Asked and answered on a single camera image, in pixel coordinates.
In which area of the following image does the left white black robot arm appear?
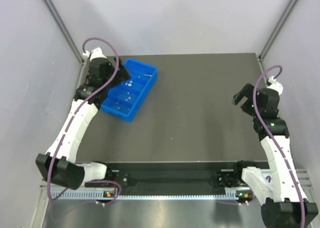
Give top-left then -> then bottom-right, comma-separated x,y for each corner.
35,56 -> 130,190

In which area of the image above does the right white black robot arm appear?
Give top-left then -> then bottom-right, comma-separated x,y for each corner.
232,82 -> 319,228

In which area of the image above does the blue plastic compartment bin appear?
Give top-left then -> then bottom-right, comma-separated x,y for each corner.
100,58 -> 158,122

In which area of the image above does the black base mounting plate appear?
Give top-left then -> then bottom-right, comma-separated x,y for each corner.
82,161 -> 272,196

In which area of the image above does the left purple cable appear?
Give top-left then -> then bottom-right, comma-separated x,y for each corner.
46,37 -> 123,223

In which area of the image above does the purple cable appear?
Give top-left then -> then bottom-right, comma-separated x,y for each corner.
252,65 -> 308,228
46,37 -> 123,223

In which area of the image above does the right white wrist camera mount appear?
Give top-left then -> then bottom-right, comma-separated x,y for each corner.
266,76 -> 284,95

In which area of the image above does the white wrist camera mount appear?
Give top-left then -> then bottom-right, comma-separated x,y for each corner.
82,47 -> 107,61
266,76 -> 284,95

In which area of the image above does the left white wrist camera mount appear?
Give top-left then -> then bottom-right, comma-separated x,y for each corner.
82,47 -> 107,61

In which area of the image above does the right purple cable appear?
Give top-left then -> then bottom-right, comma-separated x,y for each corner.
252,65 -> 308,228

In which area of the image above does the left aluminium corner post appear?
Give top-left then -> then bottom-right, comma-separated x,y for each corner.
42,0 -> 84,63

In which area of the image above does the aluminium corner post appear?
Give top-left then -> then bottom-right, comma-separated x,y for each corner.
42,0 -> 84,63
257,0 -> 299,62

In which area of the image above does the grey slotted cable duct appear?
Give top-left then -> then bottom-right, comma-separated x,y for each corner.
51,188 -> 252,201

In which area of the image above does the right aluminium corner post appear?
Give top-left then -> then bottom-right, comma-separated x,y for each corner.
257,0 -> 299,62

